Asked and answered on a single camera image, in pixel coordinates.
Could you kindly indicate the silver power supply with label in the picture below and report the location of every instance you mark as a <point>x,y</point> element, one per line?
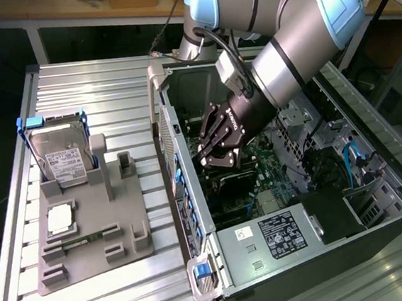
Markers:
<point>240,260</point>

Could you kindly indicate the silver chipset heatsink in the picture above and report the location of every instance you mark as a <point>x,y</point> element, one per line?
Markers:
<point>271,200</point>

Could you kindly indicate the silver metal disk bay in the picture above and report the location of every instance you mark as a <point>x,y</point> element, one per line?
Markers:
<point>292,141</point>

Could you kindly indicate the grey plastic parts rack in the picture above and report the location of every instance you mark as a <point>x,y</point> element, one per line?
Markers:
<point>86,218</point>

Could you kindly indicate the black open PC case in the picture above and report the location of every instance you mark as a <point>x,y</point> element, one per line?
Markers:
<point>381,168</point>

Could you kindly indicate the green motherboard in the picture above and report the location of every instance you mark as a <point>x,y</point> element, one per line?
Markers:
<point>270,172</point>

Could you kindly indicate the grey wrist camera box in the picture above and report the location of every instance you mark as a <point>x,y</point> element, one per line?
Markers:
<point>230,69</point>

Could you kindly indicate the black plastic duct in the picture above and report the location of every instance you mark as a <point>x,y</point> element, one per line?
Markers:
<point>335,216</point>

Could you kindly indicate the blue case latch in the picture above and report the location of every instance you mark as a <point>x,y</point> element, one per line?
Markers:
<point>202,272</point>

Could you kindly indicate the green RAM stick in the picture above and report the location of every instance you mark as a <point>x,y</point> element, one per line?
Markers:
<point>83,239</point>

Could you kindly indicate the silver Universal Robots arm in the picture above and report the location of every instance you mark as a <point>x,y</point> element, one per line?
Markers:
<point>285,60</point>

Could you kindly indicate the blue card retainer strip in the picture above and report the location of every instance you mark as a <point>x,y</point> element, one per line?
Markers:
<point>186,198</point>

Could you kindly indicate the silver CPU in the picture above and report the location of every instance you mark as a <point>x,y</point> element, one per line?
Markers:
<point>61,221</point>

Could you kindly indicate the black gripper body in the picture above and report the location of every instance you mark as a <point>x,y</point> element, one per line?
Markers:
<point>255,120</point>

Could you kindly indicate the hard disk with blue carrier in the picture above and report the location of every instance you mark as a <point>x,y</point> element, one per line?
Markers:
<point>58,150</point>

